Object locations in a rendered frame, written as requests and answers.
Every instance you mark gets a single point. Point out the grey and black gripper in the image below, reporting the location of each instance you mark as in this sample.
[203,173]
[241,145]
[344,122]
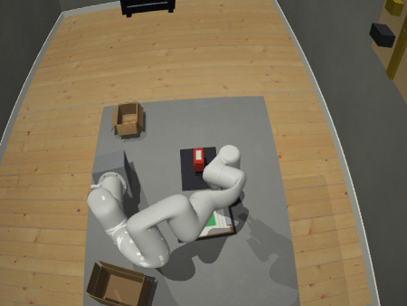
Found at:
[236,202]

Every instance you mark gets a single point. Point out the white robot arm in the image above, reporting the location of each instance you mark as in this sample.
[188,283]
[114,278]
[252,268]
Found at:
[186,221]

